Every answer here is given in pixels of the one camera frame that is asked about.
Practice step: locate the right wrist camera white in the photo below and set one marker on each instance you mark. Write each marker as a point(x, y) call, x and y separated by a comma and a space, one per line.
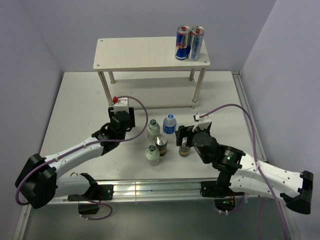
point(202, 121)

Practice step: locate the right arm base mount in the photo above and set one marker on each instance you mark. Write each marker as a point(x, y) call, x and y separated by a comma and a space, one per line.
point(225, 201)

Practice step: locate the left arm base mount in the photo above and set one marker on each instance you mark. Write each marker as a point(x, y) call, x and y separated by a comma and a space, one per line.
point(92, 201)

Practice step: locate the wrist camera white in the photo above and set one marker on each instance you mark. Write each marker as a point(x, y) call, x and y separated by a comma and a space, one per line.
point(202, 121)
point(120, 104)

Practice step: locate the silver Red Bull can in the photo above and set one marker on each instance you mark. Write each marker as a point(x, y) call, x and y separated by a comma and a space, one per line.
point(196, 40)

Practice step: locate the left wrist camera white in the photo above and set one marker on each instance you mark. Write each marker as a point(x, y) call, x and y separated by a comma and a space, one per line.
point(120, 104)

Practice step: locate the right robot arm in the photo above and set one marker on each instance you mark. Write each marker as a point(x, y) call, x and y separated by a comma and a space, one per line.
point(239, 173)

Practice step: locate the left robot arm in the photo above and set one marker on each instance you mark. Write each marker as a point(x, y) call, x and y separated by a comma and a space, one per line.
point(41, 178)

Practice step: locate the green cap glass bottle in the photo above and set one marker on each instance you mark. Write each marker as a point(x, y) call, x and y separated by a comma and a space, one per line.
point(152, 155)
point(153, 130)

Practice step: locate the blue Red Bull can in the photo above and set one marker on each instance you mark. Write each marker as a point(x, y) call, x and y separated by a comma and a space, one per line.
point(182, 43)

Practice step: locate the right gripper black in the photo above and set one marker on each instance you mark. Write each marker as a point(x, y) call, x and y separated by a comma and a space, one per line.
point(184, 131)

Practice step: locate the black coffee can left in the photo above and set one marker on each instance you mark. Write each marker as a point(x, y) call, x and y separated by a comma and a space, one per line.
point(161, 144)

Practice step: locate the white two-tier shelf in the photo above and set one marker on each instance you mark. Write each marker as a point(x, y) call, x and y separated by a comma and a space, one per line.
point(146, 68)

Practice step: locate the green cap glass bottle far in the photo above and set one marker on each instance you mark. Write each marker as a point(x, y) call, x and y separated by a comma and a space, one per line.
point(153, 130)

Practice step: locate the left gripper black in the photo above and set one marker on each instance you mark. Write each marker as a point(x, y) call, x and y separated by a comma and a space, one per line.
point(131, 122)

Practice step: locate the grey coffee can right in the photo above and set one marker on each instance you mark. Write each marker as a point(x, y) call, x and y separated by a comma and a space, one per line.
point(184, 150)

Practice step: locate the aluminium front rail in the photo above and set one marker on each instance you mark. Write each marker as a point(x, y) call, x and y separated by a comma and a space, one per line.
point(135, 210)

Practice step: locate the green cap glass bottle near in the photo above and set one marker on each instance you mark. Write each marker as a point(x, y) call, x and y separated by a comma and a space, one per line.
point(152, 155)

